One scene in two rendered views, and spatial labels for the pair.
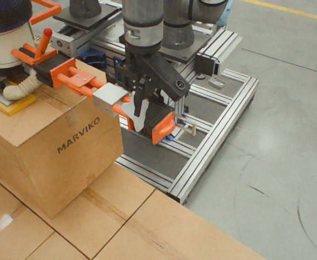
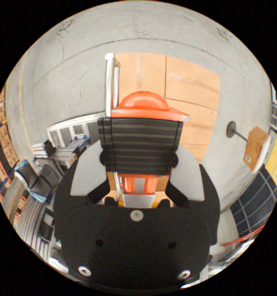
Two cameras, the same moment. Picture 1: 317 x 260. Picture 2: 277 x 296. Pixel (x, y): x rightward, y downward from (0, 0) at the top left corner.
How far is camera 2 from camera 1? 0.67 m
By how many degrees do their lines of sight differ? 34
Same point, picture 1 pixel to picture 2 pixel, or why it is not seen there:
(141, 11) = not seen: outside the picture
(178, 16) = (42, 184)
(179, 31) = (46, 176)
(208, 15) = (28, 172)
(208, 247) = (125, 81)
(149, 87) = (188, 243)
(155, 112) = (139, 146)
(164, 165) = (96, 129)
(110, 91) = (135, 203)
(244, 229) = (97, 87)
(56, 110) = not seen: hidden behind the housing
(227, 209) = (94, 97)
